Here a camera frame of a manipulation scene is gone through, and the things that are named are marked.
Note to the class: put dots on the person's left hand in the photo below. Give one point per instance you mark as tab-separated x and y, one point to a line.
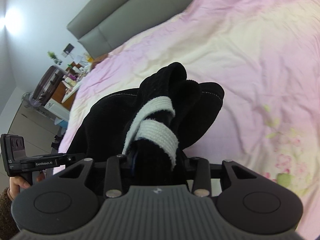
15	185

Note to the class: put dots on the grey padded headboard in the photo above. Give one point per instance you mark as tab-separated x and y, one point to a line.
103	25

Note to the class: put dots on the small green plant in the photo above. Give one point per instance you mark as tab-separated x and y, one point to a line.
53	56

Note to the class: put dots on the pink cream bed duvet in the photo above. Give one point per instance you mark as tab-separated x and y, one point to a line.
265	55

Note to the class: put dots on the black pants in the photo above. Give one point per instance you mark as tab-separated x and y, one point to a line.
152	125

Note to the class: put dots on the cluttered bedside desk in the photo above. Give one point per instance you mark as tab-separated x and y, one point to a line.
76	71

